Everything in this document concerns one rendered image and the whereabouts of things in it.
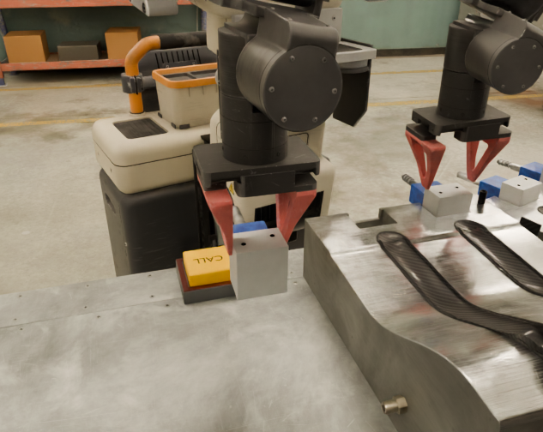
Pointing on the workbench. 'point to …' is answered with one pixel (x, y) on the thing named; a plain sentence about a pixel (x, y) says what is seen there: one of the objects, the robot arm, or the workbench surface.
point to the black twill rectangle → (530, 225)
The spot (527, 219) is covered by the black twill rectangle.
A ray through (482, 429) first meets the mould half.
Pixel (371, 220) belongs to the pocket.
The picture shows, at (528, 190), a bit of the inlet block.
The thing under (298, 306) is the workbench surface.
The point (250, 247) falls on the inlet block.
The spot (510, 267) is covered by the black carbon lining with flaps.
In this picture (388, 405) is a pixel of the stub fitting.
